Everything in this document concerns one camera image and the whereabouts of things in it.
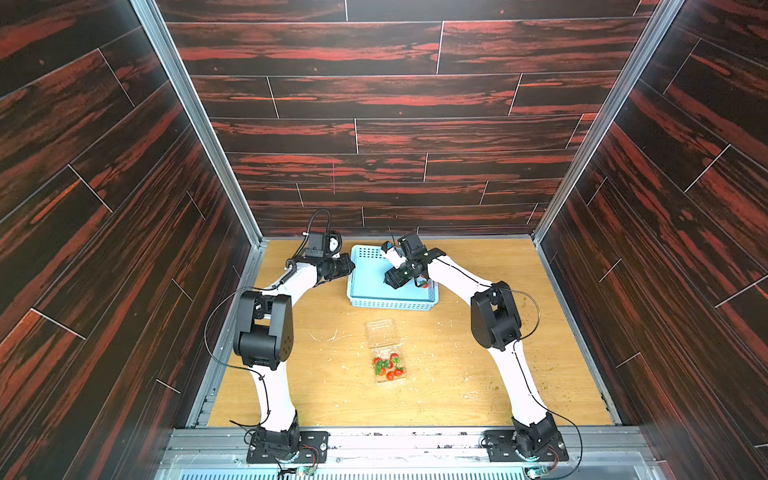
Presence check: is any light blue plastic basket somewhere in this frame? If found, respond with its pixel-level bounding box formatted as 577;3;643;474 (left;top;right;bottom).
346;245;439;311

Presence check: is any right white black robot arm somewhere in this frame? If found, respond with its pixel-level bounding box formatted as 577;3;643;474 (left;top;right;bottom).
381;233;562;460

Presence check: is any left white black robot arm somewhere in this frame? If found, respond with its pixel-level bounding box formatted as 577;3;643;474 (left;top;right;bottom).
233;253;355;458

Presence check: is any clear plastic clamshell container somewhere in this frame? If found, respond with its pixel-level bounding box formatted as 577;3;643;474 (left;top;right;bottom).
365;319;408;384

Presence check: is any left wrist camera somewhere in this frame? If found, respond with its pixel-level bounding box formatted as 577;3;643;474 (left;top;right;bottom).
303;230;343;258

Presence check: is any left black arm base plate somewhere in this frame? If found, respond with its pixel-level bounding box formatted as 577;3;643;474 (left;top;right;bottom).
246;429;330;465

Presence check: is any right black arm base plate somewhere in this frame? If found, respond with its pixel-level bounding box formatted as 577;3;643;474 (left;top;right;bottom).
479;430;569;463

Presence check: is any aluminium front rail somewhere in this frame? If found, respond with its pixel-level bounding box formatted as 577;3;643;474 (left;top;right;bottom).
155;426;668;479

